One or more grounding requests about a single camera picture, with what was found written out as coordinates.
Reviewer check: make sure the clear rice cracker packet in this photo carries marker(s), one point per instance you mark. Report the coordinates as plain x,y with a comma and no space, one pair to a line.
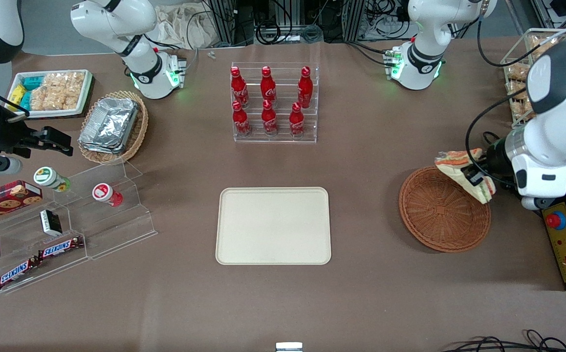
41,98
65,83

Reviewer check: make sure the aluminium foil tray stack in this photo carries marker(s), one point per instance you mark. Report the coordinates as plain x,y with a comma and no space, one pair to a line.
109,124

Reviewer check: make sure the crispy snack packet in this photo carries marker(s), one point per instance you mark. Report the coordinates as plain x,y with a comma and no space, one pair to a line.
542,44
522,110
517,71
517,89

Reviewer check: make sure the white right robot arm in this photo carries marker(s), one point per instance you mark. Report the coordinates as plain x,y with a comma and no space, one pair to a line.
136,49

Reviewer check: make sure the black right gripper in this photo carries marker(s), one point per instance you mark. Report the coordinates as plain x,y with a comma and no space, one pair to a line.
10,138

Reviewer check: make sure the red cookie box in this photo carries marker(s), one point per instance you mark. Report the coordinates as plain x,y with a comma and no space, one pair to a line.
4,198

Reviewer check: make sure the white snack tray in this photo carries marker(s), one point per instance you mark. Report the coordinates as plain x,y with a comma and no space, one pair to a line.
85,95

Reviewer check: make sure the clear acrylic stepped shelf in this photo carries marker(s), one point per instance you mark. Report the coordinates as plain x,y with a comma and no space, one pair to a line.
112,230

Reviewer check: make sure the clear acrylic bottle rack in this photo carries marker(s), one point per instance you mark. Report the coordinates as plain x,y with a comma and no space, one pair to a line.
283,137

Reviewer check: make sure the red cola bottle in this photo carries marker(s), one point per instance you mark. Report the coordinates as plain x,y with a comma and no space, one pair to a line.
305,90
240,122
268,89
296,122
239,90
269,120

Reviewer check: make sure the red lid cup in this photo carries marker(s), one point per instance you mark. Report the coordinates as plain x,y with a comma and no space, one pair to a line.
104,193

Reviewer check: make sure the green lid cup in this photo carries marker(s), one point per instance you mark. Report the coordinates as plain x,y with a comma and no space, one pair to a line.
48,177

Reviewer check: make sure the snickers bar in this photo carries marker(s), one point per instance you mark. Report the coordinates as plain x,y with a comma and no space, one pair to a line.
60,248
16,273

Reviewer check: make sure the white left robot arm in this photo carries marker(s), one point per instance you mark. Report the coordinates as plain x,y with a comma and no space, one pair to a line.
556,122

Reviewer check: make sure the teal snack pack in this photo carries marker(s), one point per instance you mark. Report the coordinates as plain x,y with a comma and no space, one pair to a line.
32,82
25,100

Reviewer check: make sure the cream rectangular tray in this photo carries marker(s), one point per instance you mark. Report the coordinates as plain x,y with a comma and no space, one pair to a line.
273,226

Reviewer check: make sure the beige cloth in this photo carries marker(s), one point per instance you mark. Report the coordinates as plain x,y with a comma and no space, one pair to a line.
185,27

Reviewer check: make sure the triangular sandwich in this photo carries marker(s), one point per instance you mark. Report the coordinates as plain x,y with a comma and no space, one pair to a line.
451,161

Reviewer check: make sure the yellow snack pack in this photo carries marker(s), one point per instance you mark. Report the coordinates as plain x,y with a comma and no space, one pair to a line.
16,94

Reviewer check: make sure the oval tan wicker basket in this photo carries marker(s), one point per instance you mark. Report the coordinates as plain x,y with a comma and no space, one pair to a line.
139,132

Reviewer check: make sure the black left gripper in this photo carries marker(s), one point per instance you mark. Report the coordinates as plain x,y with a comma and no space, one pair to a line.
494,159

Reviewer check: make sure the aluminium frame post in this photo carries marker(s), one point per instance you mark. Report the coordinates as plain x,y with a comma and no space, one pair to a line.
224,19
354,19

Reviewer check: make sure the round brown wicker basket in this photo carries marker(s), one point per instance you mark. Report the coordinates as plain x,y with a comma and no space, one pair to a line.
439,212

